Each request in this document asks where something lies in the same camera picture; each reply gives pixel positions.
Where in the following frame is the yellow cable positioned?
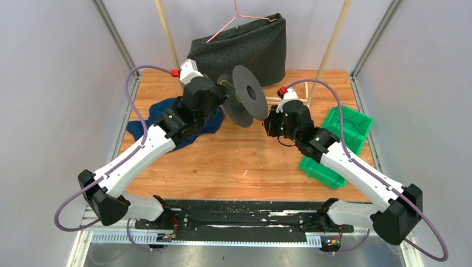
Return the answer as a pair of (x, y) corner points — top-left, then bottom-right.
(220, 82), (244, 104)

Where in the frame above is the black cable spool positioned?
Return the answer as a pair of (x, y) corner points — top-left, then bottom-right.
(217, 65), (268, 128)

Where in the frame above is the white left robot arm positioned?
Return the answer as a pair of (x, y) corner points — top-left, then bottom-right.
(78, 76), (228, 229)

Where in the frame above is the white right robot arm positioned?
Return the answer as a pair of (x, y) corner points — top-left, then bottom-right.
(263, 100), (423, 245)

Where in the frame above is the blue cloth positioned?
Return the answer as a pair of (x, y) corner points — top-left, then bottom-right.
(144, 98), (224, 151)

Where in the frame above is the green plastic bin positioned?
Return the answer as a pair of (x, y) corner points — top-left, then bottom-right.
(298, 105), (375, 190)

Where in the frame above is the dark dotted fabric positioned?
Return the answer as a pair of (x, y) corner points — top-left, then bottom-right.
(187, 13), (287, 87)

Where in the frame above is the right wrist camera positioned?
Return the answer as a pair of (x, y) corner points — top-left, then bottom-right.
(276, 87), (298, 113)

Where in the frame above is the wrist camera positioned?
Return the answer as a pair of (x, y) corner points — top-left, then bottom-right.
(171, 58), (204, 85)
(276, 87), (298, 113)

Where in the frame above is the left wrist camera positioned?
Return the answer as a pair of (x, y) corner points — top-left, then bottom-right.
(171, 58), (204, 85)

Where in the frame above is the pink wire hanger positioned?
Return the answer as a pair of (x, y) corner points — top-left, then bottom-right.
(206, 0), (279, 44)

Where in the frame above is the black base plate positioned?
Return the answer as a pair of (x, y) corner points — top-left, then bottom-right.
(125, 199), (354, 245)

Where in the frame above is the wooden frame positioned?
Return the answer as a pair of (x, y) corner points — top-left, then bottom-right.
(154, 0), (352, 106)

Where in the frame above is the aluminium rail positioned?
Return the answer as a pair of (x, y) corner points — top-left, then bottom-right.
(66, 206), (425, 267)

